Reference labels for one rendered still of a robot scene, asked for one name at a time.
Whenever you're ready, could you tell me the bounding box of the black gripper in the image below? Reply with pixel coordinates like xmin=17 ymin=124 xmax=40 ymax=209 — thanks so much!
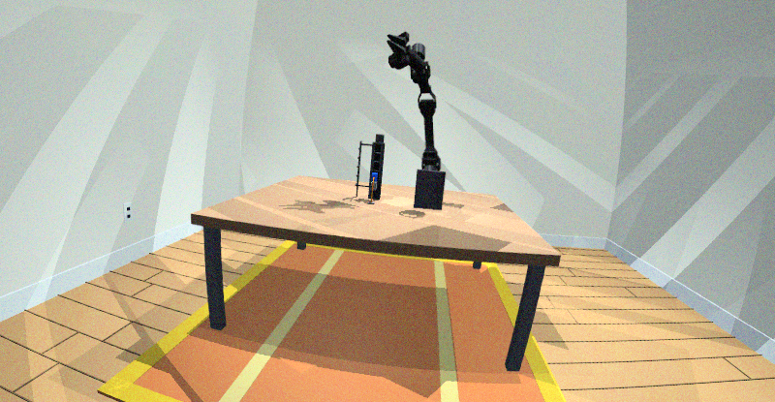
xmin=387 ymin=32 xmax=419 ymax=70

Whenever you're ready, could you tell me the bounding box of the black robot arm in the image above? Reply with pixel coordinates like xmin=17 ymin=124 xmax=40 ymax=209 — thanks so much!
xmin=410 ymin=43 xmax=441 ymax=170

